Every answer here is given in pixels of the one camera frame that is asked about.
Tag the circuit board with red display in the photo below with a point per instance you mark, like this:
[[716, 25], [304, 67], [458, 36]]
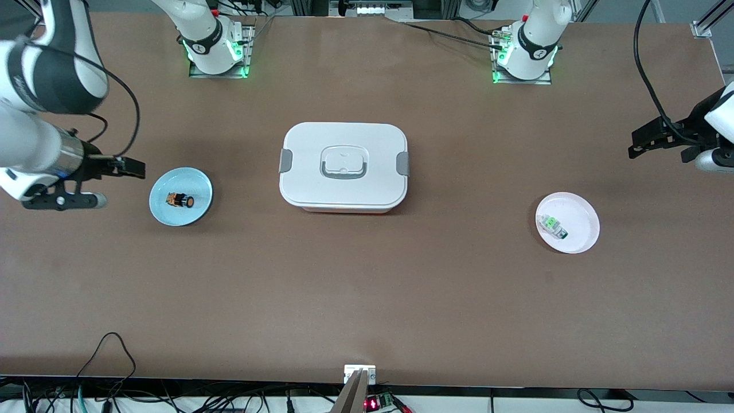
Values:
[[379, 403]]

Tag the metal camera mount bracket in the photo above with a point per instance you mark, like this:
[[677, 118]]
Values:
[[359, 373]]

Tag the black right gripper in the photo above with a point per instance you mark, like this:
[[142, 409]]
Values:
[[92, 164]]

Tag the white plate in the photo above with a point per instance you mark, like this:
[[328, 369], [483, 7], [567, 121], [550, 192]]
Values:
[[576, 218]]

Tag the white power strip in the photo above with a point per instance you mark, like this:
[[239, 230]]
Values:
[[373, 8]]

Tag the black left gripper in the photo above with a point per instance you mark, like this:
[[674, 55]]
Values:
[[683, 132]]

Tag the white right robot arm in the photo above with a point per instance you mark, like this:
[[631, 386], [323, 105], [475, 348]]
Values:
[[34, 86]]

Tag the white lidded storage box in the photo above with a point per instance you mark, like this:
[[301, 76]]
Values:
[[344, 166]]

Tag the green switch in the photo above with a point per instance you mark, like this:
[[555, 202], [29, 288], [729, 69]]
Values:
[[553, 226]]

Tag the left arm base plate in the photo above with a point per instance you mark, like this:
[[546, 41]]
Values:
[[499, 77]]

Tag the light blue plate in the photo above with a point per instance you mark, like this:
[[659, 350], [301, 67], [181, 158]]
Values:
[[180, 183]]

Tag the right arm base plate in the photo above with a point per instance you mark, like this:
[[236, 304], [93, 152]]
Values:
[[248, 51]]

